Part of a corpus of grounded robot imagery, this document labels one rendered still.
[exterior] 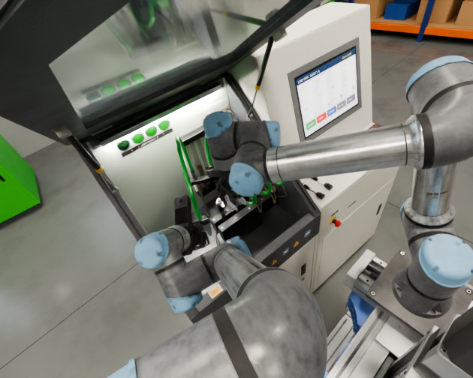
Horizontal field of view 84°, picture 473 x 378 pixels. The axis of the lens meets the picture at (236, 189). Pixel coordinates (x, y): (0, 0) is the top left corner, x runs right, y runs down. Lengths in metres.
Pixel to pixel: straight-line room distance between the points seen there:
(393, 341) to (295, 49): 1.09
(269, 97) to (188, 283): 0.80
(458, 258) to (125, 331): 2.02
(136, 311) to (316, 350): 2.08
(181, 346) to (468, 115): 0.50
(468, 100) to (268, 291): 0.43
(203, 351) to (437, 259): 0.67
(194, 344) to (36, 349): 2.41
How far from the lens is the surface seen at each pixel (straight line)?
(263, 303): 0.27
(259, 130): 0.64
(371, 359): 1.02
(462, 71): 0.63
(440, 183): 0.78
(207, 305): 1.07
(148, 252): 0.62
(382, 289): 1.00
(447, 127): 0.53
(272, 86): 1.15
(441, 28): 5.89
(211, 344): 0.26
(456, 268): 0.84
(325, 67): 1.36
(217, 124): 0.65
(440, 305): 0.96
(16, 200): 3.61
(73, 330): 2.52
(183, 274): 0.64
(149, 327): 2.22
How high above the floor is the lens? 1.91
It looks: 45 degrees down
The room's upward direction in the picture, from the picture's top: 13 degrees counter-clockwise
